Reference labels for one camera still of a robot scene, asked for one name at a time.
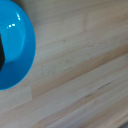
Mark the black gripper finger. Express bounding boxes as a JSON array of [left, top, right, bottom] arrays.
[[0, 33, 6, 72]]

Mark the blue plastic bowl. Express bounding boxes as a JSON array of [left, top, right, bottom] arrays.
[[0, 0, 37, 91]]

